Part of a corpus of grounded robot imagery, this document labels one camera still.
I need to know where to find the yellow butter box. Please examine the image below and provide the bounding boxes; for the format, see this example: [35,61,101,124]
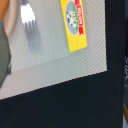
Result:
[60,0,87,52]

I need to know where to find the fork with wooden handle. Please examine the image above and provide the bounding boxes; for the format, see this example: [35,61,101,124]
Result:
[20,0,40,54]

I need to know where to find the tan wooden plate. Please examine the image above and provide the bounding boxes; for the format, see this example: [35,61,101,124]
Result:
[0,0,19,36]

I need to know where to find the foam-padded gripper finger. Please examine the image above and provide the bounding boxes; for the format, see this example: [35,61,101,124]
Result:
[0,21,11,88]

